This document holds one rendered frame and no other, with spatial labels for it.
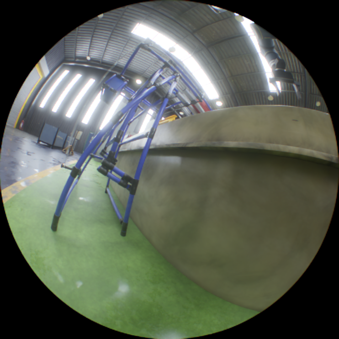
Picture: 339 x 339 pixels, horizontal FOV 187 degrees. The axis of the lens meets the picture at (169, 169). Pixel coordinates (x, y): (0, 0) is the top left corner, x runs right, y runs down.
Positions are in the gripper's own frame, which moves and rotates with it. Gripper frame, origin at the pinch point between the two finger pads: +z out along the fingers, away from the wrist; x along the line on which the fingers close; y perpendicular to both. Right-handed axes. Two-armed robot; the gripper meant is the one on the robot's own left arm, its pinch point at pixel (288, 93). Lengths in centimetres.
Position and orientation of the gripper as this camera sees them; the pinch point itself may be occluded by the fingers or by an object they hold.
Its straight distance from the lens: 69.5
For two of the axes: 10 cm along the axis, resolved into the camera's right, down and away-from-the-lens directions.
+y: 6.8, -1.7, 7.1
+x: -7.3, -1.3, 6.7
